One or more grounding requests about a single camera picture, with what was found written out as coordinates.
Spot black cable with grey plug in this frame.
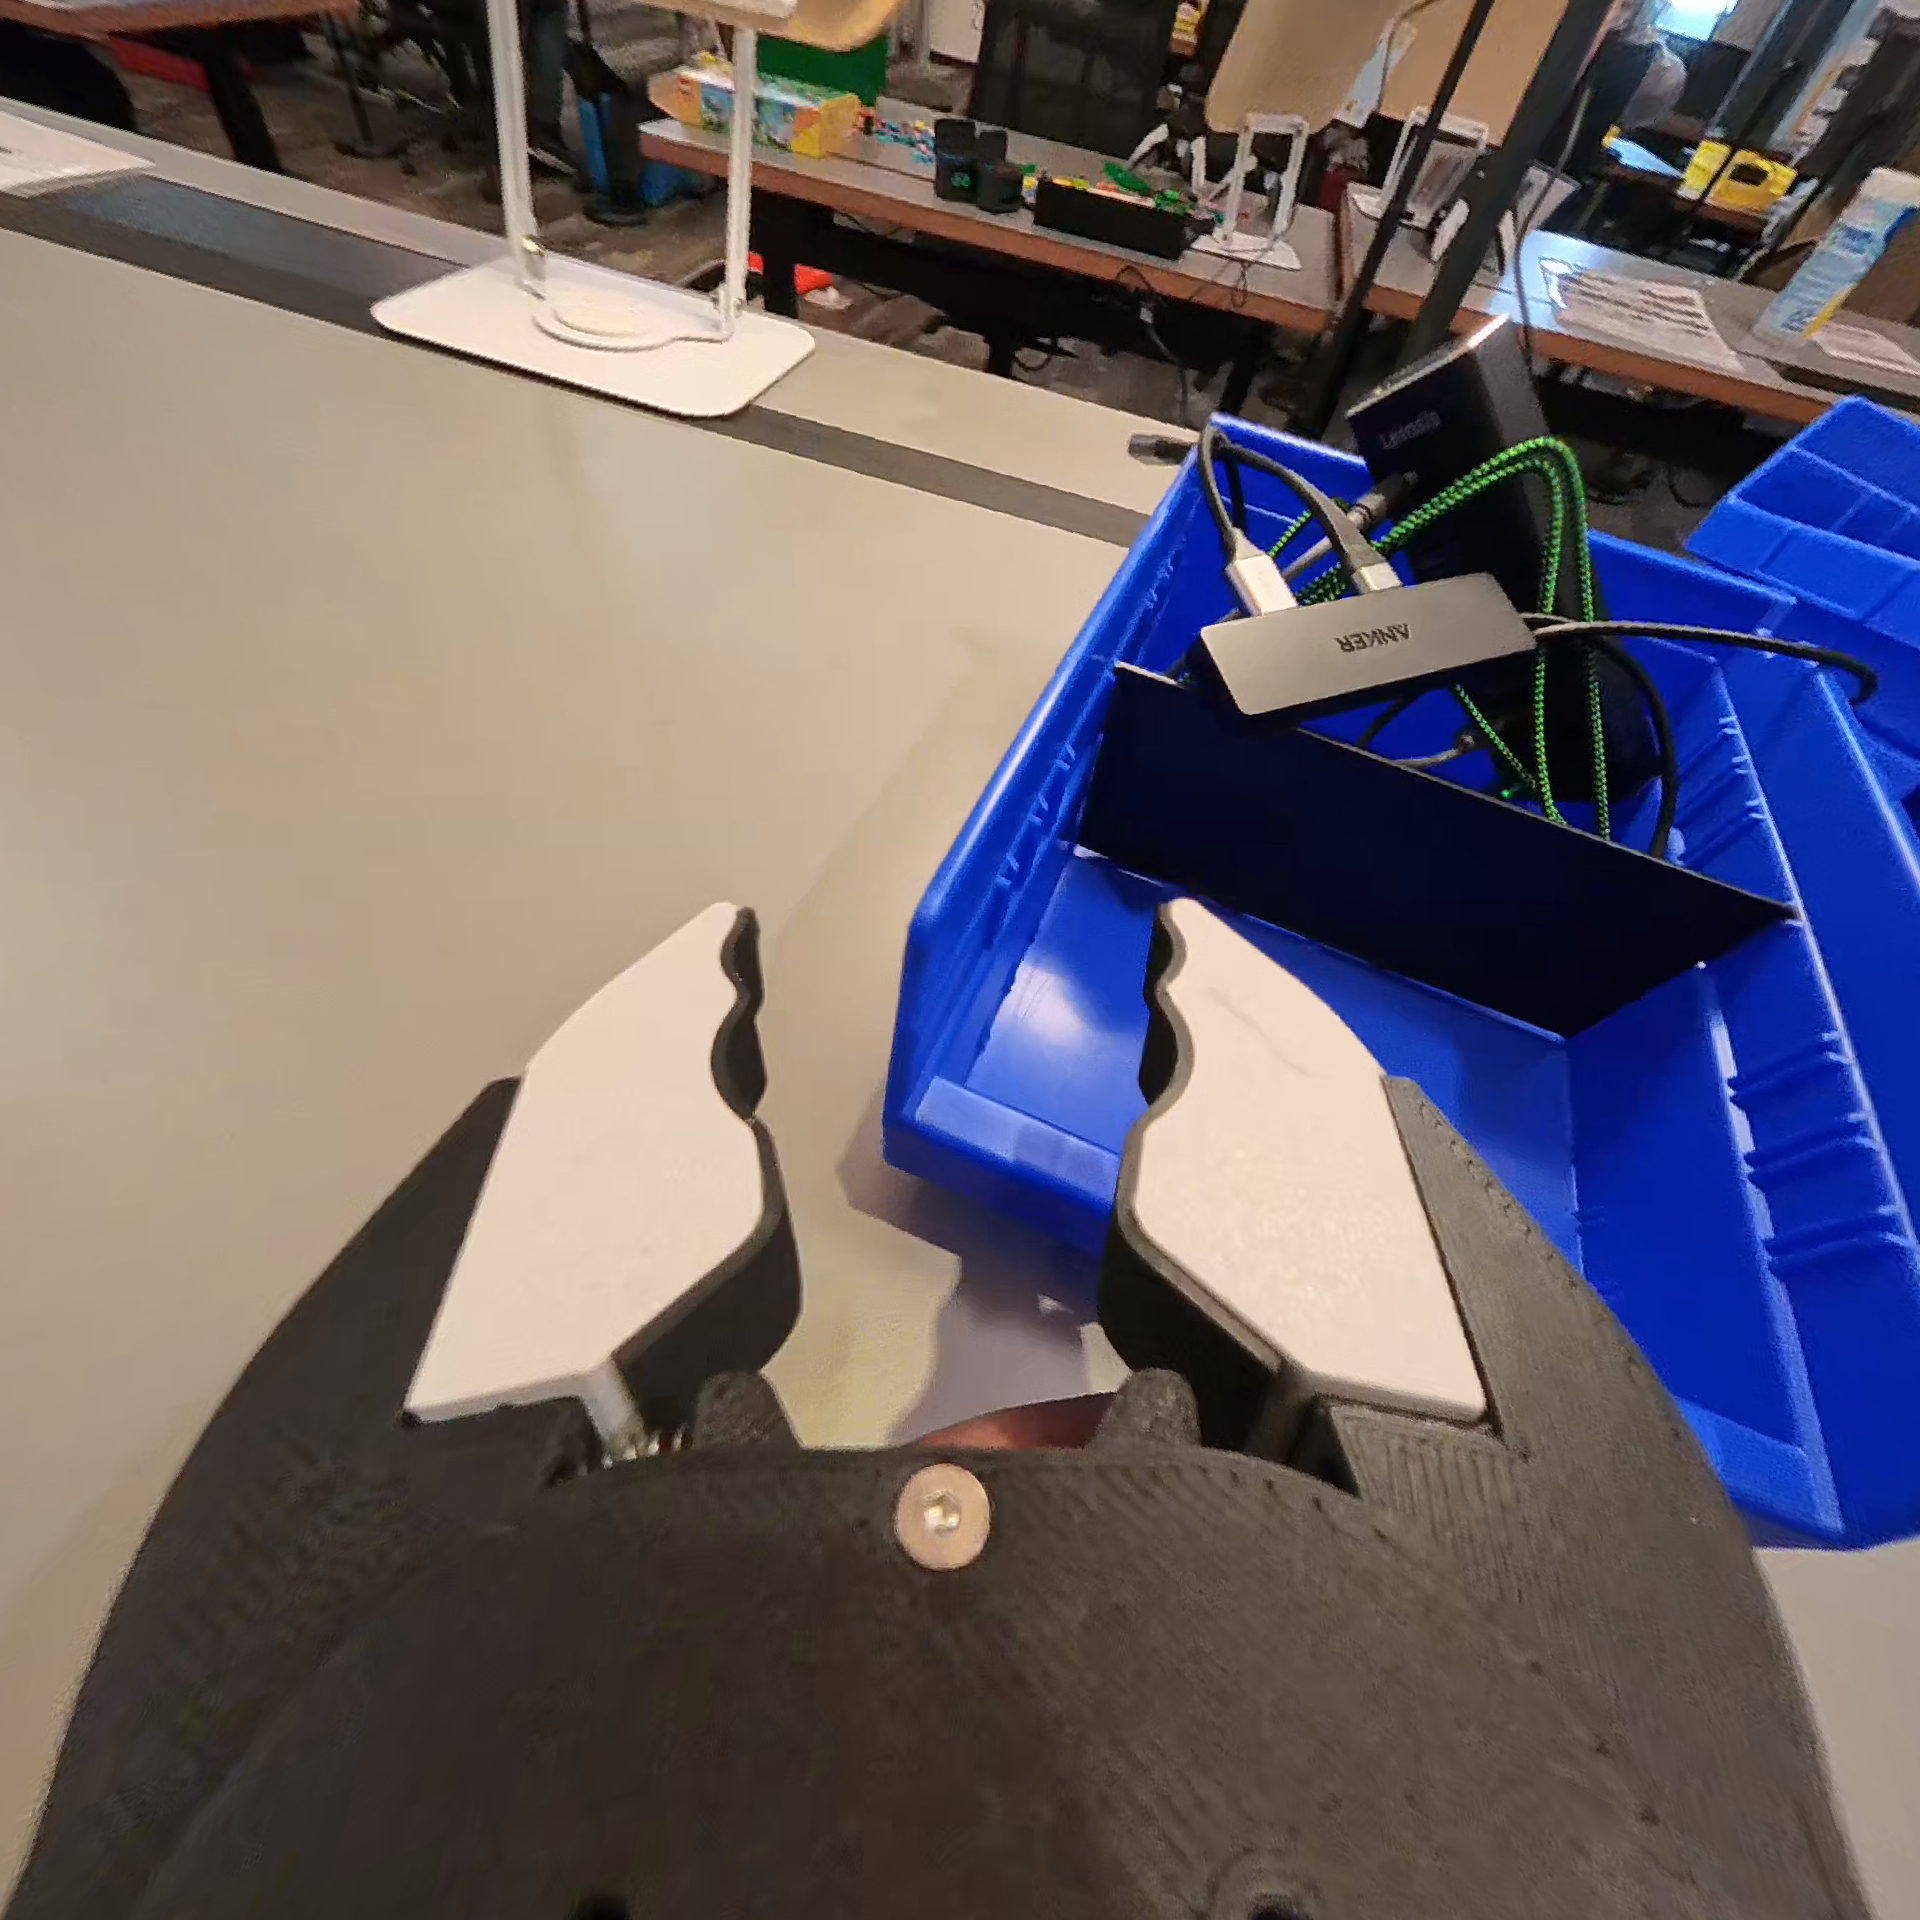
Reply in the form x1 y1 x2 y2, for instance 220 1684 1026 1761
1276 494 1408 598

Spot colourful toy box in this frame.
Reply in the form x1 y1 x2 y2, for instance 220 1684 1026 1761
671 56 867 156

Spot grey work table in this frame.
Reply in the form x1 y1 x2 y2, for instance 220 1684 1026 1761
1349 226 1920 430

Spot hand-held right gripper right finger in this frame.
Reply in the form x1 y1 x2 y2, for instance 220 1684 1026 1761
1094 894 1491 1443

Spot black box-shaped USB hub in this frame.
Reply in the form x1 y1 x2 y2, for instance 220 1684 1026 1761
1344 317 1610 818

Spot black braided cable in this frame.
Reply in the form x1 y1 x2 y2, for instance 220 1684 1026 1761
1130 423 1359 618

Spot green braided cable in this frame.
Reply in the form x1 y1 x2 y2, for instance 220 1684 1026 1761
1273 434 1624 843

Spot wooden edged table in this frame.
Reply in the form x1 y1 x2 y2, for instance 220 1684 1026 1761
0 0 364 175

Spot nested blue bin stack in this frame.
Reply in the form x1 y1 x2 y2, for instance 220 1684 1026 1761
1685 393 1920 649

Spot black speaker bar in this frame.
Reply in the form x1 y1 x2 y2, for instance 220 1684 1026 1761
1031 175 1203 254

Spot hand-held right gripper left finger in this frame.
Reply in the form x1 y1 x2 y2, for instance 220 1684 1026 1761
400 900 804 1429

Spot printed papers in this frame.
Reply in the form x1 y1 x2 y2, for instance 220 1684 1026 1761
1542 251 1744 380

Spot slim grey USB hub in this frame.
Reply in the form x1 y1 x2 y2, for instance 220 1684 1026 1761
1201 572 1880 722

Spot printed paper sheet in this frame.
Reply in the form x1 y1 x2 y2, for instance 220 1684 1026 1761
0 112 154 199

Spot black green device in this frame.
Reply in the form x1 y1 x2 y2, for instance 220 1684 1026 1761
932 123 1041 206

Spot black bin divider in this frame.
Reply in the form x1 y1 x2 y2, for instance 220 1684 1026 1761
1077 661 1796 1040

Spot blue white wipes pack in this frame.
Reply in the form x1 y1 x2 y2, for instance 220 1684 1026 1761
1750 165 1920 364

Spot blue storage bin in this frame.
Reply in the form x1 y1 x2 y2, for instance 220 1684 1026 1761
882 413 1920 1550

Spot grey desk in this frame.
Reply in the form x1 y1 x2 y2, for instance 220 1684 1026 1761
0 97 1920 1920

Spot black stand pole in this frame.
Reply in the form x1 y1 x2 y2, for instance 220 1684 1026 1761
1317 0 1618 440

